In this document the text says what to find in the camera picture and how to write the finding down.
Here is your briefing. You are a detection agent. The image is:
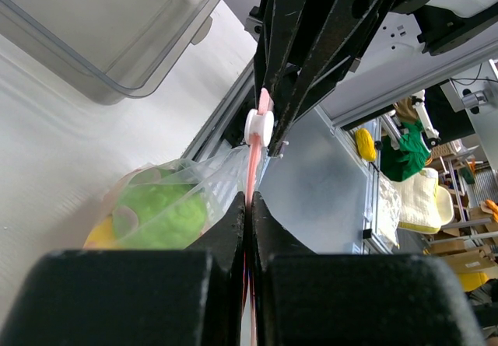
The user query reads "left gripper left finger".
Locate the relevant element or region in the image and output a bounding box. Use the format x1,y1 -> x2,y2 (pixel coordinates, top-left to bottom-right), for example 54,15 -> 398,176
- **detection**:
1,194 -> 245,345

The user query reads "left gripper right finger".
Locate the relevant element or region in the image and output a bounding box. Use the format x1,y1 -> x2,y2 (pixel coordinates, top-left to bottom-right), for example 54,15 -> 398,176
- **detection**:
251,193 -> 485,345

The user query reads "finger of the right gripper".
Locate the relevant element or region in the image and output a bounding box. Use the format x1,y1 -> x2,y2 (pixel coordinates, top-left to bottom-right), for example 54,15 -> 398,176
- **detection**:
268,0 -> 396,156
252,0 -> 350,101

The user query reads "green round vegetable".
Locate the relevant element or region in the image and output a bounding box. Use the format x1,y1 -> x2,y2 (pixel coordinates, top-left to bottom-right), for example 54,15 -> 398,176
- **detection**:
112,167 -> 208,250

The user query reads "clear zip top bag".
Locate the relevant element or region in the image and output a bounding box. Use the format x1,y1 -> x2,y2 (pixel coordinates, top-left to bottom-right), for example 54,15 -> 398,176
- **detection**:
83,87 -> 281,346

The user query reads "yellow mango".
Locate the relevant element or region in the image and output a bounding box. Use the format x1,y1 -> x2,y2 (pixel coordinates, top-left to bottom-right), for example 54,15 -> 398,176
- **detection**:
83,215 -> 117,250

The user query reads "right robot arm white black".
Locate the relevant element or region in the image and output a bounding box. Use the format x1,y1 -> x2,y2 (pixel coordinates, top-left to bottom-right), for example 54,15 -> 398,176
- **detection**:
251,0 -> 497,156

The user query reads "grey translucent plastic bin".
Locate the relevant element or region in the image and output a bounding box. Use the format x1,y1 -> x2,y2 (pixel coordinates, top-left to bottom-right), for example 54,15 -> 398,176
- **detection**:
1,0 -> 220,105

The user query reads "aluminium rail beam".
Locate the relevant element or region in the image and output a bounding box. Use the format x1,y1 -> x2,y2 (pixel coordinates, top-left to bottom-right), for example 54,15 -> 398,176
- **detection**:
181,60 -> 254,162

